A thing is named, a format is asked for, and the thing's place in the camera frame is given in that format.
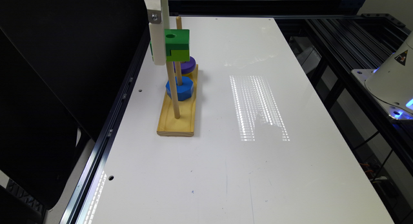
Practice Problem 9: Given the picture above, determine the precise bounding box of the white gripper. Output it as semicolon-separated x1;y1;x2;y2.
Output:
144;0;170;66

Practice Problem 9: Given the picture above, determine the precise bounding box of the green wooden block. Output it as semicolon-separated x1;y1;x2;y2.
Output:
165;29;190;62

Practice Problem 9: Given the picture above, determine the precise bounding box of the blue octagon block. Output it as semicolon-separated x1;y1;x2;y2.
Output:
177;76;194;101

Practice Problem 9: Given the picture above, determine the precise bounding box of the back wooden peg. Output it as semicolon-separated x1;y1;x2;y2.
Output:
176;16;183;30

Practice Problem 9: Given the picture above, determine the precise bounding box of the wooden peg board base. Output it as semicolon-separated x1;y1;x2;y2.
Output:
156;64;199;137

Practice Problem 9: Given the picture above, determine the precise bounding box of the purple round block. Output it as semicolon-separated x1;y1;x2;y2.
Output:
180;56;196;74

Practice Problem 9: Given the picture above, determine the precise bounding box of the front wooden peg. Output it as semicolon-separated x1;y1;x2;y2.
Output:
166;61;180;119

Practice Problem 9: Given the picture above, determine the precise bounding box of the wooden peg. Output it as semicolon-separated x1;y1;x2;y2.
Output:
174;61;183;86
176;16;183;30
166;61;180;119

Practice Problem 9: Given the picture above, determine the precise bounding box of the black monitor panel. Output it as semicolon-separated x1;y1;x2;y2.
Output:
1;0;148;209

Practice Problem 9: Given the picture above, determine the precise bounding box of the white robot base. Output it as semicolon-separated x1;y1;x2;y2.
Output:
352;35;412;121

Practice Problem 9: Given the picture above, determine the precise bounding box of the middle wooden peg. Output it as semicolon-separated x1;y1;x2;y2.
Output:
174;61;183;86

